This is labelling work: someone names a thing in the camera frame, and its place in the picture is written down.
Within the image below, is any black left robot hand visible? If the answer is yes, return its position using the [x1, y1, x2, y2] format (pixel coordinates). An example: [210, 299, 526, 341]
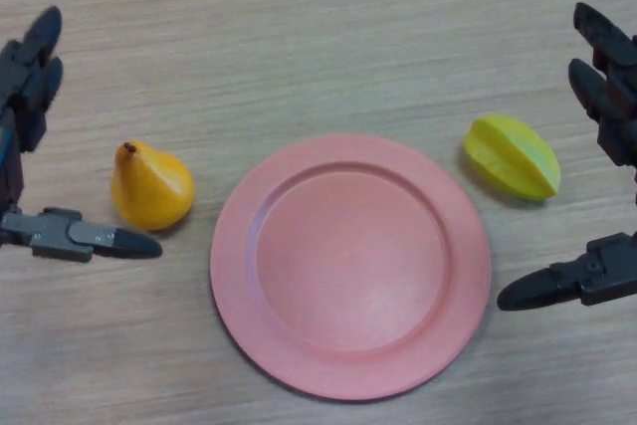
[0, 5, 164, 263]

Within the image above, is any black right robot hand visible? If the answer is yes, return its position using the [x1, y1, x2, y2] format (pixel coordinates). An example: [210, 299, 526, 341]
[497, 1, 637, 314]

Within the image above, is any yellow pear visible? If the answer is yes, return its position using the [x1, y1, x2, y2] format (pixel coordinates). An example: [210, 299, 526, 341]
[109, 140, 196, 232]

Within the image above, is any pink round plate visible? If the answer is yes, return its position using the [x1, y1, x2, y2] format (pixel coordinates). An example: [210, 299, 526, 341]
[209, 133, 493, 389]

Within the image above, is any yellow-green starfruit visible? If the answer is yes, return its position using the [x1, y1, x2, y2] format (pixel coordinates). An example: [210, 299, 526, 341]
[463, 115, 562, 203]

